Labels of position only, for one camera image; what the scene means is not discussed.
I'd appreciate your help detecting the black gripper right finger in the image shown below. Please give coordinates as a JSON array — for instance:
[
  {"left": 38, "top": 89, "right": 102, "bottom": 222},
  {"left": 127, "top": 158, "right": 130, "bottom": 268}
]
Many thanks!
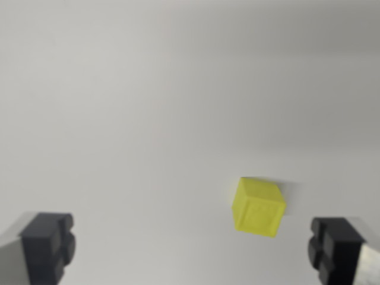
[{"left": 307, "top": 216, "right": 380, "bottom": 285}]

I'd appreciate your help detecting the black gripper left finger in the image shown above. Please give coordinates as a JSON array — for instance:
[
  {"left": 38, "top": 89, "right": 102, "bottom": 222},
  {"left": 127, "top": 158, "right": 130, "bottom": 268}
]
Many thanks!
[{"left": 0, "top": 211, "right": 77, "bottom": 285}]

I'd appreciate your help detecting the yellow cube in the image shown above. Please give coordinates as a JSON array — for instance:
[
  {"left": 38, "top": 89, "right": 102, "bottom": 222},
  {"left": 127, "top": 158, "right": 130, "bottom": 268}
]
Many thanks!
[{"left": 230, "top": 176, "right": 287, "bottom": 239}]

